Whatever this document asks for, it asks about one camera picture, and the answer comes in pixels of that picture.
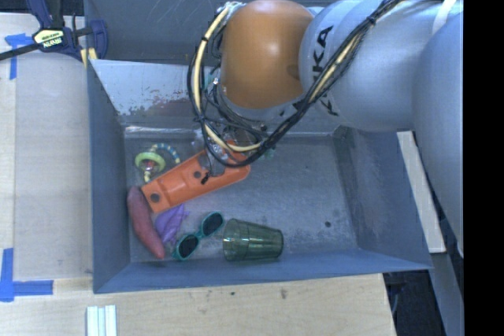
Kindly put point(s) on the orange plastic flat tool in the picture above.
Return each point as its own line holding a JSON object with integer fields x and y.
{"x": 181, "y": 185}

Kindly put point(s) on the grey metal bin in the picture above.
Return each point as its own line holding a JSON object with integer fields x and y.
{"x": 307, "y": 193}

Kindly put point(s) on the teal sunglasses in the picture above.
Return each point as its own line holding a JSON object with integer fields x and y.
{"x": 204, "y": 230}

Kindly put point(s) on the dark green plastic cup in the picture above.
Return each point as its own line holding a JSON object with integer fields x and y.
{"x": 252, "y": 241}

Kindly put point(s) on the purple spiky toy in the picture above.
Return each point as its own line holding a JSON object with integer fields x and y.
{"x": 170, "y": 222}

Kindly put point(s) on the red-brown toy sweet potato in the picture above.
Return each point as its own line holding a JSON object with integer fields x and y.
{"x": 142, "y": 222}

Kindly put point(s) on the pale wood flat board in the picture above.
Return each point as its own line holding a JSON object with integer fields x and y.
{"x": 51, "y": 169}

